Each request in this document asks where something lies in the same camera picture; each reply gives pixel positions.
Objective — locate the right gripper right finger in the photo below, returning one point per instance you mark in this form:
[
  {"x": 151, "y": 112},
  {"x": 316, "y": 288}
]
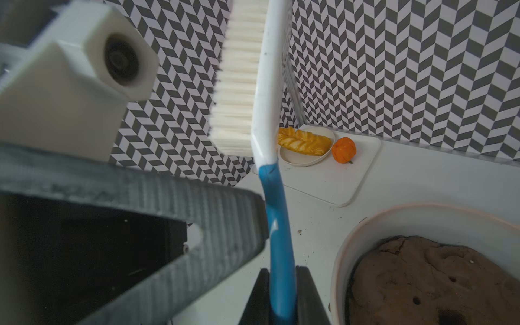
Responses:
[{"x": 310, "y": 309}]

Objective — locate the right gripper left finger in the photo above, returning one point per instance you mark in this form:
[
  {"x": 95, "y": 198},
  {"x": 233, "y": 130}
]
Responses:
[{"x": 258, "y": 310}]

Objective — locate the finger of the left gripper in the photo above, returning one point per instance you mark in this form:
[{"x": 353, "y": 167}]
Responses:
[{"x": 85, "y": 242}]

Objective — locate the white ceramic pot with mud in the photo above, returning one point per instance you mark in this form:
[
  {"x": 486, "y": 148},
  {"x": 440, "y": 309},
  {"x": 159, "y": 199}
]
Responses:
[{"x": 427, "y": 263}]

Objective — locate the blue white scrub brush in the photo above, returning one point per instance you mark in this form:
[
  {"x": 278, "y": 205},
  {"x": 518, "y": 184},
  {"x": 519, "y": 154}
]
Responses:
[{"x": 244, "y": 122}]

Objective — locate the white bowl plate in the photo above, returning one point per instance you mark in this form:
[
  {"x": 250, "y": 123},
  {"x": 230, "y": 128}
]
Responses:
[{"x": 301, "y": 160}]

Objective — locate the toy bread loaf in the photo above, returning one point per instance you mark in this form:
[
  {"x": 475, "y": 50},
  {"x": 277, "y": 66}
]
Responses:
[{"x": 303, "y": 142}]

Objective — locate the white cutting board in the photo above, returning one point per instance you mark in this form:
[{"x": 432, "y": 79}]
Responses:
[{"x": 329, "y": 181}]

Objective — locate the orange toy fruit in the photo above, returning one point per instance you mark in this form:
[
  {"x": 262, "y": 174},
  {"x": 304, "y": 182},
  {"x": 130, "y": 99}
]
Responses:
[{"x": 344, "y": 150}]

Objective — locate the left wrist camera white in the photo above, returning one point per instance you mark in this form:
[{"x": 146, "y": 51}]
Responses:
[{"x": 67, "y": 92}]

